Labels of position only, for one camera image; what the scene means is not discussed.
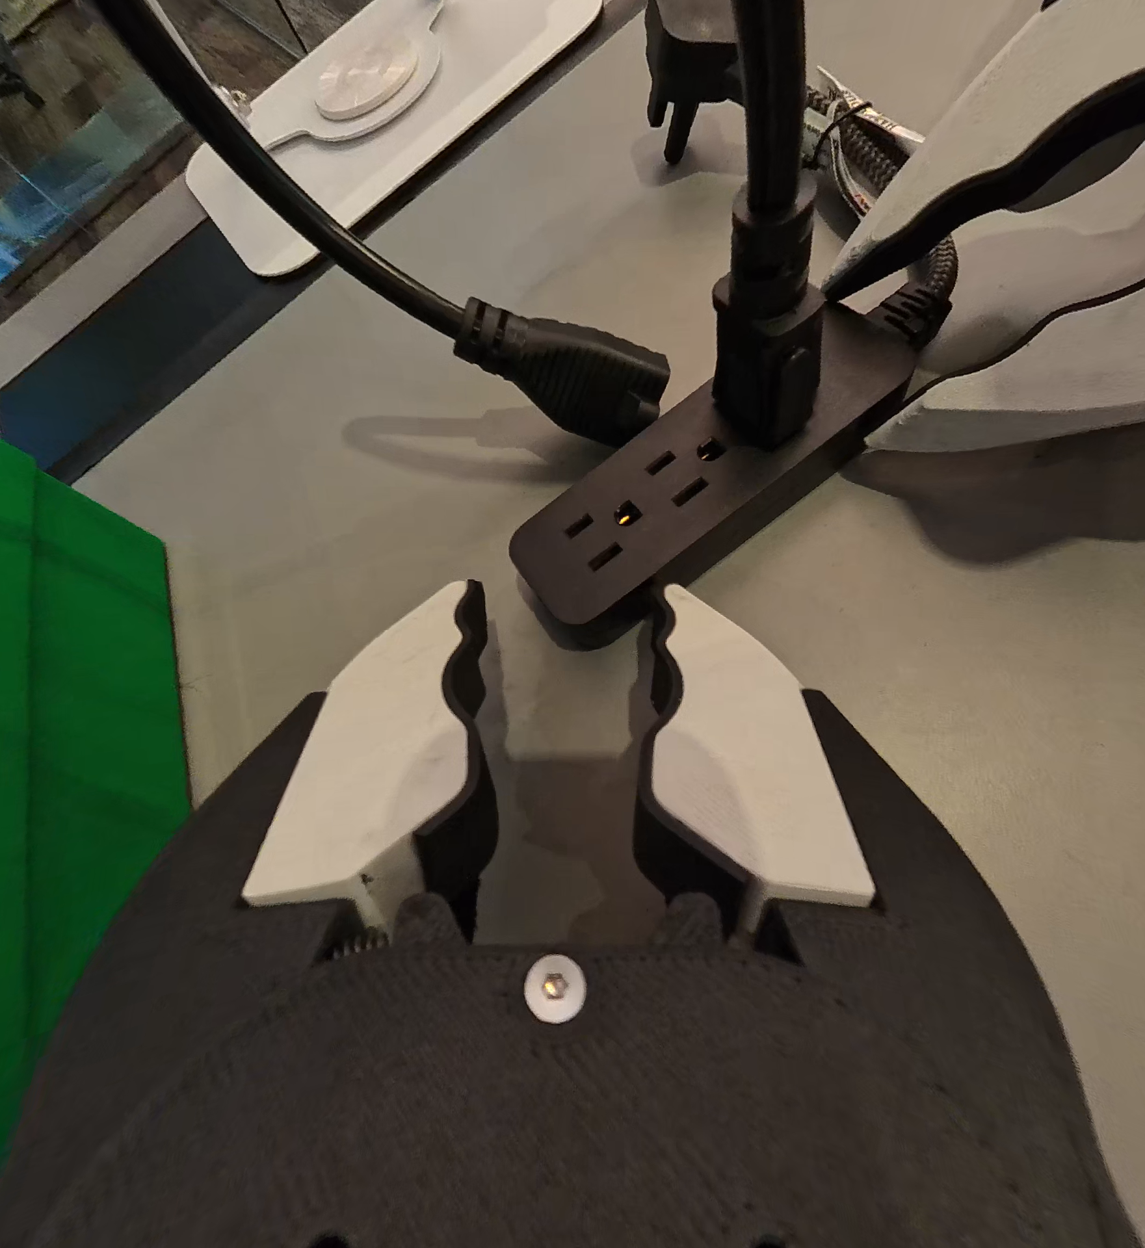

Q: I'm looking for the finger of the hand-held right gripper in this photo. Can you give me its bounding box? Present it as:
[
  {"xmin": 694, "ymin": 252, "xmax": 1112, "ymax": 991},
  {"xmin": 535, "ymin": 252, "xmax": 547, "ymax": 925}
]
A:
[
  {"xmin": 821, "ymin": 0, "xmax": 1145, "ymax": 299},
  {"xmin": 864, "ymin": 149, "xmax": 1145, "ymax": 455}
]

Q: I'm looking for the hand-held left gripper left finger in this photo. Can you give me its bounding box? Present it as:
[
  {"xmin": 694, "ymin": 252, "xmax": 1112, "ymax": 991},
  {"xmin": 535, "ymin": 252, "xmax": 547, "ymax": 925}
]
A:
[{"xmin": 239, "ymin": 579, "xmax": 497, "ymax": 910}]

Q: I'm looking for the black extension cord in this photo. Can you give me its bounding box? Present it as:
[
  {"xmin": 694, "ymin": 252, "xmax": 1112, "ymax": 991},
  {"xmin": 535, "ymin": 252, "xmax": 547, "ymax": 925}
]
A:
[{"xmin": 95, "ymin": 0, "xmax": 824, "ymax": 456}]

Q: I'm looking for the green plastic bin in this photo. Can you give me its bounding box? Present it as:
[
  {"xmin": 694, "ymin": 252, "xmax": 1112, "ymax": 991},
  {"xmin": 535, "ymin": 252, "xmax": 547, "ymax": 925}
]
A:
[{"xmin": 0, "ymin": 409, "xmax": 196, "ymax": 1248}]

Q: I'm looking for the black power strip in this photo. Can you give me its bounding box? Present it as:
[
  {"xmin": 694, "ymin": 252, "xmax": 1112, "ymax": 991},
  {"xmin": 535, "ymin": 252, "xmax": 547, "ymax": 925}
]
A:
[{"xmin": 509, "ymin": 298, "xmax": 926, "ymax": 653}]

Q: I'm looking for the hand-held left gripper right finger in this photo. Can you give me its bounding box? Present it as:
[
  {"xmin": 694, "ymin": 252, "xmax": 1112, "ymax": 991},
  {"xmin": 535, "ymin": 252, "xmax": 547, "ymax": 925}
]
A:
[{"xmin": 634, "ymin": 582, "xmax": 878, "ymax": 908}]

